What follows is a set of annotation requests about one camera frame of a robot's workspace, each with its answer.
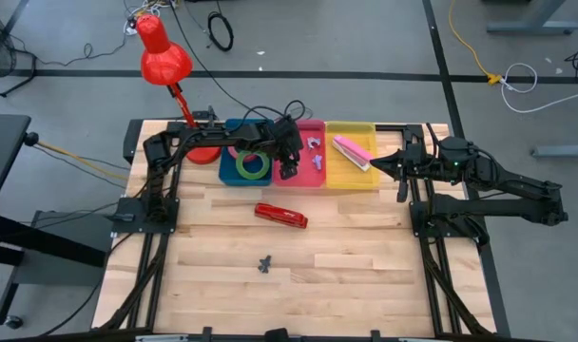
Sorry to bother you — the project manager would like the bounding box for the wooden desk with grey legs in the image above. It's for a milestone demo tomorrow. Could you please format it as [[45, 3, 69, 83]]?
[[486, 0, 578, 36]]

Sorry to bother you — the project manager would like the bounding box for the green tape roll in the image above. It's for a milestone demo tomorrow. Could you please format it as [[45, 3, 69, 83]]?
[[235, 149, 272, 181]]

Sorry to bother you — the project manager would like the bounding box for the orange extension cable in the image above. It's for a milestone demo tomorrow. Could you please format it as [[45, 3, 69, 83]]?
[[448, 0, 505, 86]]

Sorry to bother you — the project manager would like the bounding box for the black side table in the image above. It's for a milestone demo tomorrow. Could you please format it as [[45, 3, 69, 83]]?
[[0, 113, 114, 329]]

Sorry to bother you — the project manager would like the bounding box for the black clamp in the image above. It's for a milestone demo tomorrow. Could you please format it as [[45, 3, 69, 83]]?
[[191, 104, 219, 128]]

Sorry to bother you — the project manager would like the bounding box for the yellow plastic tray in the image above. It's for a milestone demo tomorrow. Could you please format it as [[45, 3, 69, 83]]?
[[324, 121, 382, 191]]

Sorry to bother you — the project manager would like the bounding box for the black cable coil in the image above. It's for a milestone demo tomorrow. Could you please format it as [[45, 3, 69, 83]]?
[[206, 10, 235, 53]]

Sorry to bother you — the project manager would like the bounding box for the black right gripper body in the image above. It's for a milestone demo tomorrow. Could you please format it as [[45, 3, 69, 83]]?
[[396, 142, 478, 203]]

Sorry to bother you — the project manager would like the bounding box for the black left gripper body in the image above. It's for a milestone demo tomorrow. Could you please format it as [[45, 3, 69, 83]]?
[[269, 117, 305, 165]]

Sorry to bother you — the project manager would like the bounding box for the red stapler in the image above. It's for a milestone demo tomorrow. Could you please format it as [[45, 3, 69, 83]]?
[[253, 201, 310, 230]]

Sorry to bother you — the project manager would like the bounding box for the blue plastic tray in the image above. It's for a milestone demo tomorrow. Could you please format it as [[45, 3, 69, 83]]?
[[218, 118, 276, 187]]

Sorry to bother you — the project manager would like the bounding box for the grey desk foot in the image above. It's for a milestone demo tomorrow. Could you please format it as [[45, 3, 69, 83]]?
[[530, 143, 578, 160]]

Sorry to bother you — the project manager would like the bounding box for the pink plastic tray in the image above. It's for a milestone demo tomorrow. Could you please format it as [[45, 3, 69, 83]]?
[[271, 118, 328, 188]]

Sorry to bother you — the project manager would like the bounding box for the black aluminium frame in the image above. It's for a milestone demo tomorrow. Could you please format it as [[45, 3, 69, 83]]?
[[91, 118, 512, 342]]

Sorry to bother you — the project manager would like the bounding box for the white cable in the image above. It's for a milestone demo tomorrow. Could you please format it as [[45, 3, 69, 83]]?
[[499, 62, 578, 115]]

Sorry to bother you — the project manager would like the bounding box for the wooden stick with black knob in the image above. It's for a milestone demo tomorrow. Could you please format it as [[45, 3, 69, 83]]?
[[23, 131, 130, 181]]

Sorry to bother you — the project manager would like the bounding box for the pink stapler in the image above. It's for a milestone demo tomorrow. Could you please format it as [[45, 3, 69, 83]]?
[[331, 134, 375, 173]]

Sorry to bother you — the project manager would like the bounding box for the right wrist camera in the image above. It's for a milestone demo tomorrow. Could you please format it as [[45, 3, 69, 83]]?
[[438, 136, 472, 167]]

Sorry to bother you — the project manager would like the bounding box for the red desk lamp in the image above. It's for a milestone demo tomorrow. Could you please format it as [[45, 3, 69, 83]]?
[[135, 12, 222, 166]]

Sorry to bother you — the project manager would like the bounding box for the black lamp cable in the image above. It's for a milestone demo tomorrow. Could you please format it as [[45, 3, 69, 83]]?
[[167, 0, 271, 121]]

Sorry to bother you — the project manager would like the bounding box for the white power strip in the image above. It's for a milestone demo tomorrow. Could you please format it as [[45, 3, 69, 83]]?
[[122, 0, 181, 37]]

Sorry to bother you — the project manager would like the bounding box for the pink tape roll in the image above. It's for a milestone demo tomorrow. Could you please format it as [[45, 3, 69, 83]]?
[[226, 144, 258, 164]]

